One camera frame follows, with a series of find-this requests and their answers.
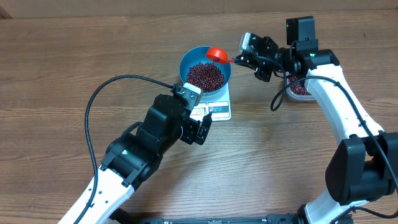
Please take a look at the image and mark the blue plastic bowl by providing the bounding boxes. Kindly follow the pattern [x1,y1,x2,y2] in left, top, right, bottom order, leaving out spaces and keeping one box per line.
[179,46,232,87]

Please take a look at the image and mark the red measuring scoop blue handle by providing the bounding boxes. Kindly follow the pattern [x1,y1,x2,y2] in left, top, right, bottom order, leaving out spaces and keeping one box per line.
[205,47,239,64]

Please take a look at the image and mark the clear plastic food container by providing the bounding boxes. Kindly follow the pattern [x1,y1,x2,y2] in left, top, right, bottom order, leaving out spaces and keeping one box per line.
[286,82,315,102]

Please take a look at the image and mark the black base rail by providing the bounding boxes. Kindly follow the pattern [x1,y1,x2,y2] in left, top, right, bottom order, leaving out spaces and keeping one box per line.
[108,205,312,224]

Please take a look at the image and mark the red beans in bowl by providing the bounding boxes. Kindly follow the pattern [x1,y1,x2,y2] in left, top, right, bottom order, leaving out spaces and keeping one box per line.
[187,62,225,93]

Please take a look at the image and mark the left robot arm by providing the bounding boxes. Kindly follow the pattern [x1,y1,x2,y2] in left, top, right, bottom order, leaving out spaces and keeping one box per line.
[60,83,212,223]

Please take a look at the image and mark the white digital kitchen scale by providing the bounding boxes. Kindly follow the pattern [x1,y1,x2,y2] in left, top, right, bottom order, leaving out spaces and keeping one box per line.
[190,83,232,121]

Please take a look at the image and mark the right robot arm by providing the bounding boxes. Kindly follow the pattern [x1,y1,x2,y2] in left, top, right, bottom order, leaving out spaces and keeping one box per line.
[234,16,397,223]

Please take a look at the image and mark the red adzuki beans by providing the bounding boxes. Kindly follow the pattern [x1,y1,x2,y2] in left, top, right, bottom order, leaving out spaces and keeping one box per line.
[289,76,310,96]

